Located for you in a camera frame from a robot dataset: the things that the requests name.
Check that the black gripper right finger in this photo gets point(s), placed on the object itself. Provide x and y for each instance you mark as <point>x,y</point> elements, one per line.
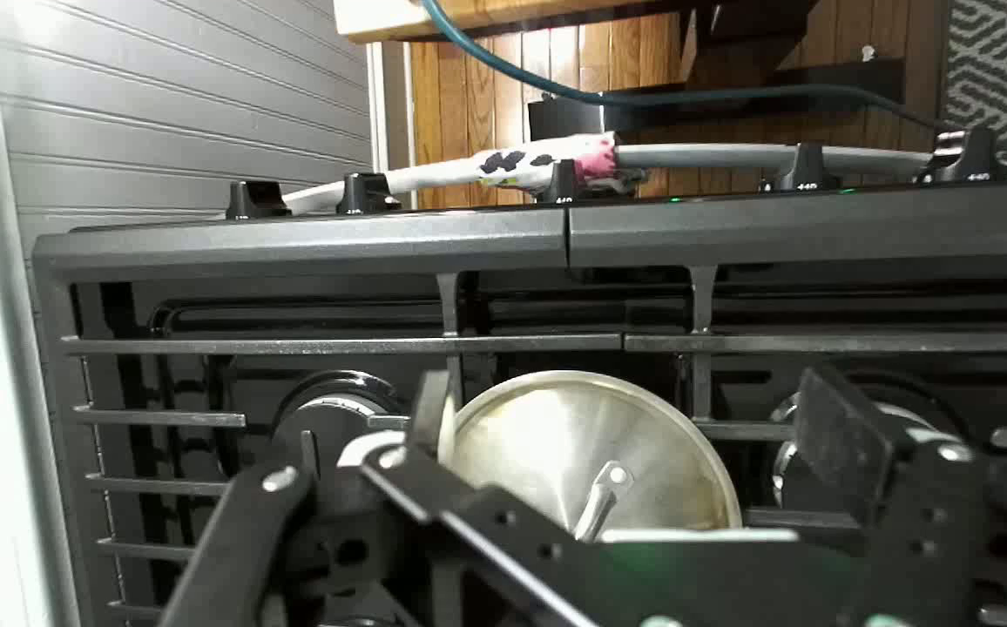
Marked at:
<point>932,535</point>

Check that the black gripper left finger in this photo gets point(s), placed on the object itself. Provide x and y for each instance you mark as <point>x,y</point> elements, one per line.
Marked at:
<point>247,544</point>

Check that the stainless steel pot lid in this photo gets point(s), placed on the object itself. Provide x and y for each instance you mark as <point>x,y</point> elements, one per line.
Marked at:
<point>549,440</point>

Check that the black gas stove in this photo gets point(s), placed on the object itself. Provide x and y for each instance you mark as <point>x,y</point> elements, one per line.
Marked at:
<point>294,246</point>

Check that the black stand base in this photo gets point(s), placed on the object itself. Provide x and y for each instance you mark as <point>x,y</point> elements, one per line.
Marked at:
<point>567,119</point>

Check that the wooden platform board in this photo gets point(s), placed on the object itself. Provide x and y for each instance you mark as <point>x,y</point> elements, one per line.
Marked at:
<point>523,16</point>

